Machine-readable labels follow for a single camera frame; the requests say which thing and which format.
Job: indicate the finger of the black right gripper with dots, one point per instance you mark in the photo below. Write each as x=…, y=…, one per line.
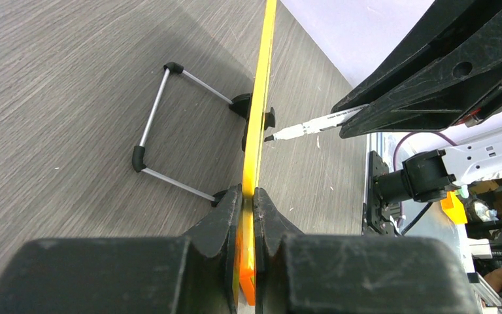
x=456, y=19
x=430, y=88

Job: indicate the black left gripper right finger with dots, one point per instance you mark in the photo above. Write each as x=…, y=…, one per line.
x=317, y=273

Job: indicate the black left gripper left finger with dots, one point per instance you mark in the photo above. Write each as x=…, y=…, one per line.
x=191, y=273

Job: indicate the yellow framed whiteboard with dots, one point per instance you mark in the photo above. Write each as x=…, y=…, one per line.
x=252, y=156

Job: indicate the white black marker pen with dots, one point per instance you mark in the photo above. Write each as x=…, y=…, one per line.
x=316, y=125

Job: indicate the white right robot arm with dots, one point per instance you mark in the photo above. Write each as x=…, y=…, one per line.
x=427, y=176

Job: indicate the metal whiteboard stand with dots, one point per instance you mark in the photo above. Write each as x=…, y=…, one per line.
x=198, y=115

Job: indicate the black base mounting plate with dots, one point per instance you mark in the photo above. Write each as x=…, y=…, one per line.
x=378, y=215

